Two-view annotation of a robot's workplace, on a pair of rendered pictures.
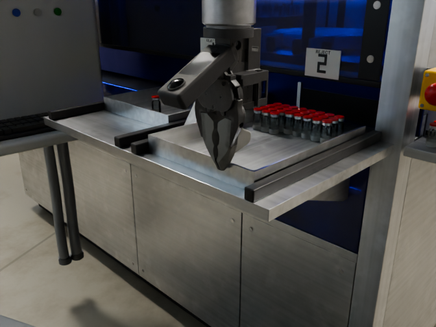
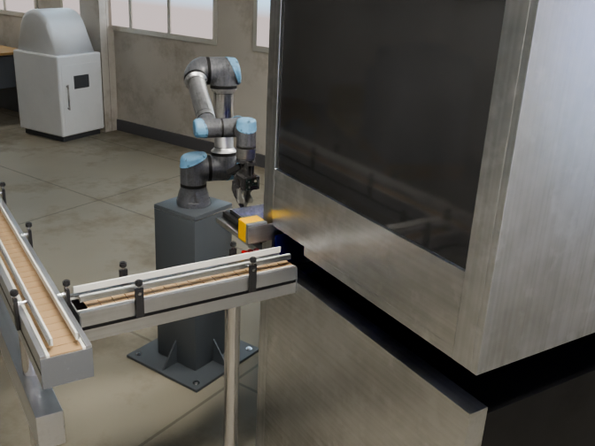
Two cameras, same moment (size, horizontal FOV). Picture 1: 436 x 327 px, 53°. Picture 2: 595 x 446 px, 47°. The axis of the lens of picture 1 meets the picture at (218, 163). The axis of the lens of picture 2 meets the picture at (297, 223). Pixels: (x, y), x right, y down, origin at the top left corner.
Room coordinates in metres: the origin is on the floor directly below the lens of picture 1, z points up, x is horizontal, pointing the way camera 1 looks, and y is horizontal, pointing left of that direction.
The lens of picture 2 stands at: (1.41, -2.46, 1.85)
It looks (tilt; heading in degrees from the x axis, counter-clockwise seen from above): 21 degrees down; 103
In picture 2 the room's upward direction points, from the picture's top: 3 degrees clockwise
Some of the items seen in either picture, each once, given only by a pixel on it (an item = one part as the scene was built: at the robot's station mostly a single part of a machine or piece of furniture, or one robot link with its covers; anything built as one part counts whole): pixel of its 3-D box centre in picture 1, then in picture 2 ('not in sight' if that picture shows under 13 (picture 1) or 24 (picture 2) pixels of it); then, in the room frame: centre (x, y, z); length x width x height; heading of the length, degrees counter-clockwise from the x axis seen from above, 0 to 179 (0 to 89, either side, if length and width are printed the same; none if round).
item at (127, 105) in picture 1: (187, 100); not in sight; (1.13, 0.08, 0.90); 0.34 x 0.26 x 0.04; 135
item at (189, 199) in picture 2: not in sight; (193, 192); (0.31, 0.28, 0.84); 0.15 x 0.15 x 0.10
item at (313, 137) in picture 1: (293, 124); not in sight; (0.89, -0.16, 0.90); 0.18 x 0.02 x 0.05; 45
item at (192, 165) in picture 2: not in sight; (195, 167); (0.32, 0.28, 0.96); 0.13 x 0.12 x 0.14; 31
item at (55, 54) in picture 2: not in sight; (59, 73); (-2.57, 3.86, 0.63); 0.70 x 0.60 x 1.25; 158
